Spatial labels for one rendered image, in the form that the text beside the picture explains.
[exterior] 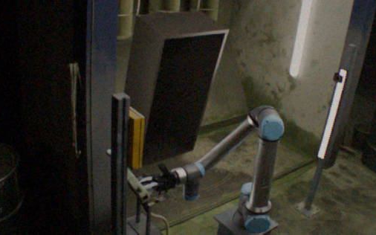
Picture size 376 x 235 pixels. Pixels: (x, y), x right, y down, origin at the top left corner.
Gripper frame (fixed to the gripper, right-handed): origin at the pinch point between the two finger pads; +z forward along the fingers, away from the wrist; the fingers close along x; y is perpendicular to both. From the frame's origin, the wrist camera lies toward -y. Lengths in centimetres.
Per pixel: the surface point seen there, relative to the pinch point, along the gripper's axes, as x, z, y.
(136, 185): -3.8, 4.6, -4.1
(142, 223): 5.2, -4.3, 32.7
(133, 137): -7.9, 8.7, -34.4
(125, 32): 202, -89, -11
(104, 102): 45, -1, -25
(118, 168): -5.9, 14.9, -19.0
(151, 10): 216, -125, -27
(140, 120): -7.6, 5.5, -42.2
